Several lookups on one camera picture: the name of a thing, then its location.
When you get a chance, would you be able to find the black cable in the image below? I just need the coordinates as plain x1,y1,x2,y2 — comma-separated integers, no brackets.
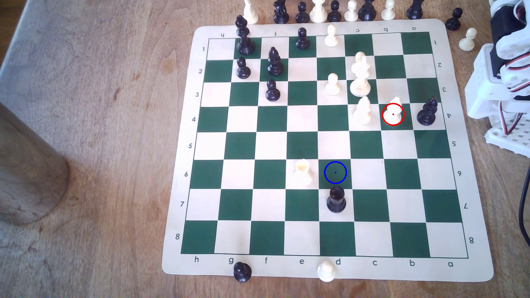
518,165,530,246

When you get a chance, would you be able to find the black rook chess piece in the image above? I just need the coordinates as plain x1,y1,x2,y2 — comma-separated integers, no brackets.
326,185,347,214

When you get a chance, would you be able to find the tall white chess piece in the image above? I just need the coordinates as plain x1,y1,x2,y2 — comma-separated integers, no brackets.
309,0,328,24
243,0,259,25

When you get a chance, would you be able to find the white queen chess piece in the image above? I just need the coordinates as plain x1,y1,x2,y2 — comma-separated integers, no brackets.
349,51,372,98

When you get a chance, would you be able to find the white bishop chess piece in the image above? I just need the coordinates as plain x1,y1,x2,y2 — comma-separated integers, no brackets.
352,95,372,126

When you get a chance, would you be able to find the round wooden post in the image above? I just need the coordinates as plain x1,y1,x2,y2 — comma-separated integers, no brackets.
0,101,70,227

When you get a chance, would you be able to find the white rook chess piece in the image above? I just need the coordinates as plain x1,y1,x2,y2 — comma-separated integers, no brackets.
293,158,314,187

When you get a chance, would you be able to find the white perforated base plate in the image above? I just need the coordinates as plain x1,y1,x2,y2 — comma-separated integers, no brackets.
484,118,530,158

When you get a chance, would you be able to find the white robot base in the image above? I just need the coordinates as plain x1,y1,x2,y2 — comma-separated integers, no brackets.
464,42,530,121

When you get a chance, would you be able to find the black bishop chess piece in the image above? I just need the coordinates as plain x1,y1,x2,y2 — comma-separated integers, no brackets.
267,47,285,76

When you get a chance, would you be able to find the green and cream chess mat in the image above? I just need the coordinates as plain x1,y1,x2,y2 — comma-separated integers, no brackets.
161,18,494,283

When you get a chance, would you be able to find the black king chess piece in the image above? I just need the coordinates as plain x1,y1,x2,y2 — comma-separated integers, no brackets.
235,15,256,55

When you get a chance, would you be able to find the black pawn chess piece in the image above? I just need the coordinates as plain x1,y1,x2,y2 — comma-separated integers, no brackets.
233,261,253,283
295,1,311,24
236,57,252,79
265,79,281,102
445,7,463,31
327,0,343,23
295,27,311,50

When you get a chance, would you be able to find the tall black chess piece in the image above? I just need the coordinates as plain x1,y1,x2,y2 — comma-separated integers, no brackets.
358,0,377,22
406,0,425,20

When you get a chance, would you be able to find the red black servo wire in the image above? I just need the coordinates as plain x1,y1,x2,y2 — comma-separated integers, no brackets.
499,101,527,138
500,52,530,92

